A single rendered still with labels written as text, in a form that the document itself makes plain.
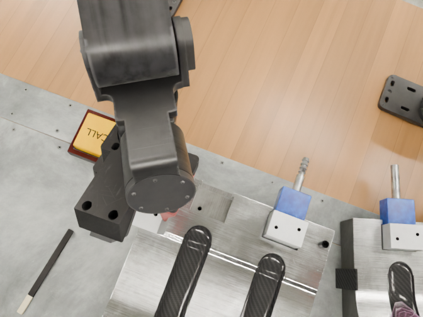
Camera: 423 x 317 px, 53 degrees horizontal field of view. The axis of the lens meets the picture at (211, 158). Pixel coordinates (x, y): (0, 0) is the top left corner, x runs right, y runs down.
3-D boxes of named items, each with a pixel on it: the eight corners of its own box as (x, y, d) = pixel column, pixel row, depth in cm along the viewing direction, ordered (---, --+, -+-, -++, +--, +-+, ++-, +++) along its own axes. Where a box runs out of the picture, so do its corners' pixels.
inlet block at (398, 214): (371, 168, 69) (386, 160, 63) (401, 170, 69) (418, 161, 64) (374, 250, 65) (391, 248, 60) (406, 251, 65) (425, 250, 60)
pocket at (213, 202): (200, 185, 64) (201, 180, 60) (233, 197, 64) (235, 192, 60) (189, 212, 63) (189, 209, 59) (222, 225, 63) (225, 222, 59)
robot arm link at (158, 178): (218, 202, 37) (215, 106, 27) (119, 221, 36) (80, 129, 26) (194, 108, 44) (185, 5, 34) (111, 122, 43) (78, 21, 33)
